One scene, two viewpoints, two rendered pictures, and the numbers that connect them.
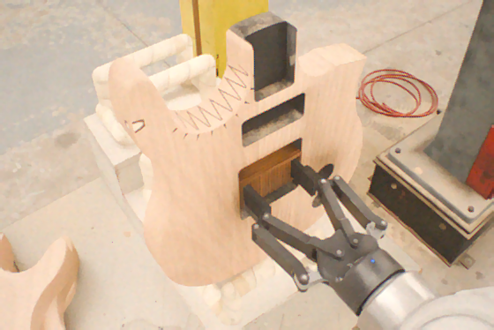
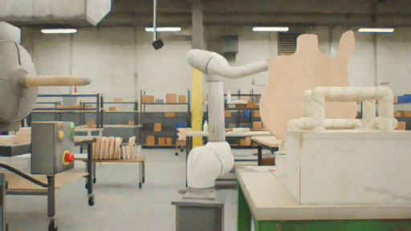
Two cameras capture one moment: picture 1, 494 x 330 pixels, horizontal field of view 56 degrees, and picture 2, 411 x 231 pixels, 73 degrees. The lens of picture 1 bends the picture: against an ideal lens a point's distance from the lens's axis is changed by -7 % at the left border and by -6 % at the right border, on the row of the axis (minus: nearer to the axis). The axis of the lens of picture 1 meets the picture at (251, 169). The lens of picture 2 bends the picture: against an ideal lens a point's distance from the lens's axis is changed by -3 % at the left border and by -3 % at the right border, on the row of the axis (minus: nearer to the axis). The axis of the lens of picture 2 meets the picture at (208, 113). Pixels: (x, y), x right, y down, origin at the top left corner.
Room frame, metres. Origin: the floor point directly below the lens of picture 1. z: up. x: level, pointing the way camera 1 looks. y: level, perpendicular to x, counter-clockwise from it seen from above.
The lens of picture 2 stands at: (1.49, 0.34, 1.13)
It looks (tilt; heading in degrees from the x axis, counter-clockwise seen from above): 1 degrees up; 218
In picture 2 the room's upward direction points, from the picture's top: straight up
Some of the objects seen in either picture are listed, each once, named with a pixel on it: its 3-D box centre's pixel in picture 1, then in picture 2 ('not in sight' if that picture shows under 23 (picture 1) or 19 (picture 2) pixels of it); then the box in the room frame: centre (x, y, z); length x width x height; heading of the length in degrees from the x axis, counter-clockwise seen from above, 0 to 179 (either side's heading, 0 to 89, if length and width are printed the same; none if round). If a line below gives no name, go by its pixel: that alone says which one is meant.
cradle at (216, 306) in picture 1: (213, 296); not in sight; (0.38, 0.06, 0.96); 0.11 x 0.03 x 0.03; 37
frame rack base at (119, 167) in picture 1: (167, 142); (343, 164); (0.69, 0.17, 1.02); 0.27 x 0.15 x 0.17; 127
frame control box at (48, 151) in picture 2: not in sight; (34, 154); (1.04, -0.89, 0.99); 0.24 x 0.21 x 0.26; 127
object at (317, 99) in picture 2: (185, 62); (317, 112); (0.78, 0.13, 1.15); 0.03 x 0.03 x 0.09
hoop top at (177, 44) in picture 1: (143, 58); (351, 93); (0.73, 0.20, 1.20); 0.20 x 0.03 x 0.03; 126
